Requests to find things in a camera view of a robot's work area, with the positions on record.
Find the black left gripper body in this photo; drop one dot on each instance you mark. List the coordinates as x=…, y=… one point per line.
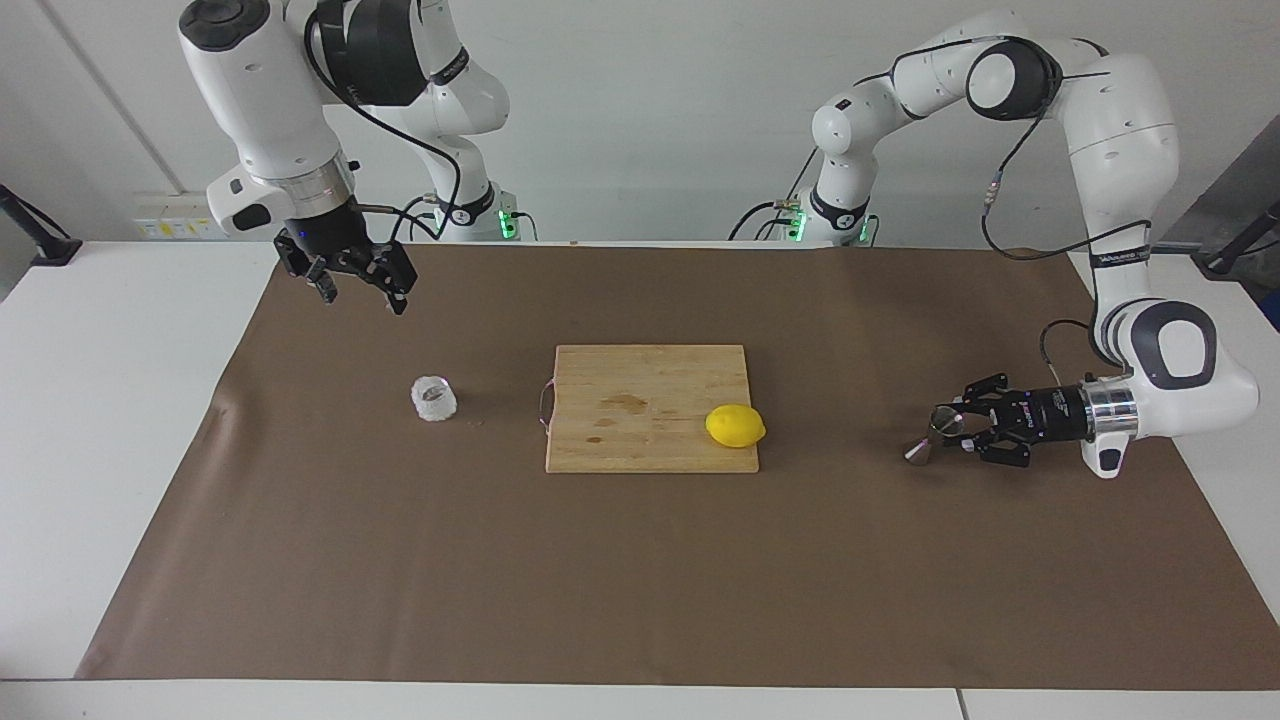
x=1045, y=415

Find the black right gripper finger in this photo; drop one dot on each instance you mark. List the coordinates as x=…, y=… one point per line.
x=395, y=275
x=322, y=280

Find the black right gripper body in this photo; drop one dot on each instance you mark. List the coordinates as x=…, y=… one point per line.
x=325, y=240

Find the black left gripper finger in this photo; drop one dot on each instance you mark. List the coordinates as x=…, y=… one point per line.
x=990, y=390
x=1005, y=452

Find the steel double jigger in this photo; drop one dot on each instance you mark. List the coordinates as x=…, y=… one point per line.
x=942, y=420

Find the clear glass cup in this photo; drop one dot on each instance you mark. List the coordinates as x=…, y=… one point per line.
x=434, y=398

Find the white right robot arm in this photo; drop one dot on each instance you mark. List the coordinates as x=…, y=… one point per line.
x=260, y=90

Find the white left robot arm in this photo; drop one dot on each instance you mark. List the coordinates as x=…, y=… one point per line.
x=1120, y=130

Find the black clamp stand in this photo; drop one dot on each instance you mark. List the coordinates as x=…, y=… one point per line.
x=50, y=248
x=1225, y=262

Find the blue object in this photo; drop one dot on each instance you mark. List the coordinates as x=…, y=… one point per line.
x=1273, y=310

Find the yellow lemon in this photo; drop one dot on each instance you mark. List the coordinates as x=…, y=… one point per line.
x=735, y=426

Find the dark grey panel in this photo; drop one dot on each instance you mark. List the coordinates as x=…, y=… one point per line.
x=1230, y=190

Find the wooden cutting board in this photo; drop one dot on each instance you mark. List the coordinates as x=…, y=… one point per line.
x=650, y=420

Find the brown paper table mat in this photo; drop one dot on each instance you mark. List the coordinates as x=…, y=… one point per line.
x=600, y=580

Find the white wall socket strip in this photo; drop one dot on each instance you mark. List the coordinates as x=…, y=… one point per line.
x=150, y=228

